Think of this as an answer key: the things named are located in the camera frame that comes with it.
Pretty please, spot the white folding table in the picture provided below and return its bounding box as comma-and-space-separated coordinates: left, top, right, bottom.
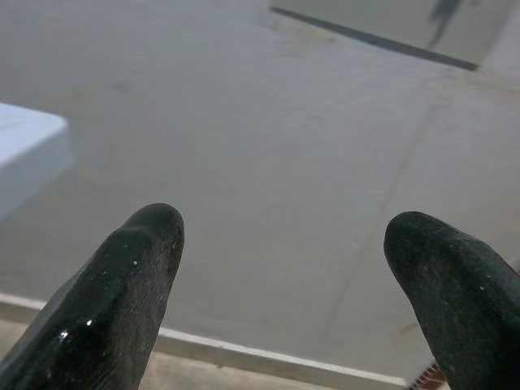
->
0, 102, 75, 221

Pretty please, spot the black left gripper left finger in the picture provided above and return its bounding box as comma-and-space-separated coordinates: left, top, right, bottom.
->
0, 201, 186, 390

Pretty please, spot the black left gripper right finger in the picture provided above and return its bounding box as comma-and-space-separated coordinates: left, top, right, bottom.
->
383, 210, 520, 390

